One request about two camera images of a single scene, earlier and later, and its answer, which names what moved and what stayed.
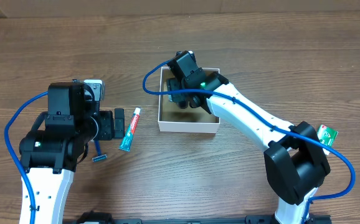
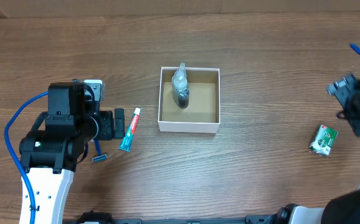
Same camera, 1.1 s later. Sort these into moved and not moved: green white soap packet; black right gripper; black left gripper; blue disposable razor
Moved: black right gripper
Not moved: green white soap packet; black left gripper; blue disposable razor
